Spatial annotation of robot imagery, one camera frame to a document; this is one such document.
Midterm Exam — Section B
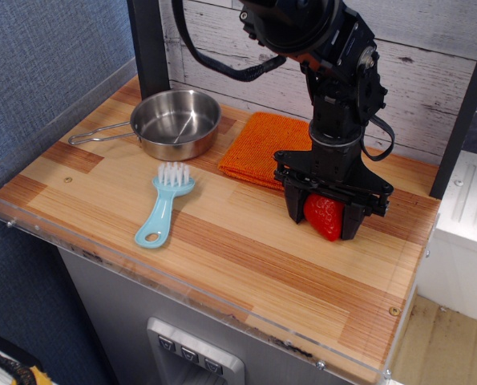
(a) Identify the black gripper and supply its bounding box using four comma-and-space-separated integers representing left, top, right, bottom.
274, 138, 394, 241

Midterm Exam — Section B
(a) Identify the red toy strawberry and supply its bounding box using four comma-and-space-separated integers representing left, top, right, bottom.
303, 194, 344, 241

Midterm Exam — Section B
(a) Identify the black frame post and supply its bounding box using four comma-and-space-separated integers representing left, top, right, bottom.
127, 0, 170, 99
430, 62, 477, 200

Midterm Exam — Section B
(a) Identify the yellow black object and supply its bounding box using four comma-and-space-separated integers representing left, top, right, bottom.
0, 337, 55, 384

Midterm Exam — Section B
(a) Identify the black left frame post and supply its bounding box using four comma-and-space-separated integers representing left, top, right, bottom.
127, 0, 170, 99

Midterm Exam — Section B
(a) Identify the white ridged side unit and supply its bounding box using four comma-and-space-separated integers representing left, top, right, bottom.
416, 151, 477, 320

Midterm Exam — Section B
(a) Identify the silver dispenser button panel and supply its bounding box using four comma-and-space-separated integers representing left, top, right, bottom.
147, 317, 245, 384

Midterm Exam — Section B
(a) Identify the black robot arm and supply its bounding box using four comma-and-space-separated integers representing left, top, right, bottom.
241, 1, 394, 240

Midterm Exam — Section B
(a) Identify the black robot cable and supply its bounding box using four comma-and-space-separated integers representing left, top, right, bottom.
170, 0, 395, 164

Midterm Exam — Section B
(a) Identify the black right frame post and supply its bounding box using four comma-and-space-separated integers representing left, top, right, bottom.
430, 62, 477, 200

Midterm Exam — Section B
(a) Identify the light blue scrub brush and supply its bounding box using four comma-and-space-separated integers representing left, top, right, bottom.
135, 161, 196, 249

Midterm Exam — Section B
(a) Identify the stainless steel pot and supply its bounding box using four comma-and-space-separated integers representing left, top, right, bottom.
68, 90, 222, 161

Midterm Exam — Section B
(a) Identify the grey toy fridge cabinet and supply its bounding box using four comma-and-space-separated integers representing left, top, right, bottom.
57, 246, 367, 385

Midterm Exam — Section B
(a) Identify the clear acrylic guard rail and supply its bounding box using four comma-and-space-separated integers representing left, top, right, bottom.
0, 66, 438, 384

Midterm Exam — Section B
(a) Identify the orange folded cloth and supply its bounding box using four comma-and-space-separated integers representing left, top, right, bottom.
218, 112, 311, 190

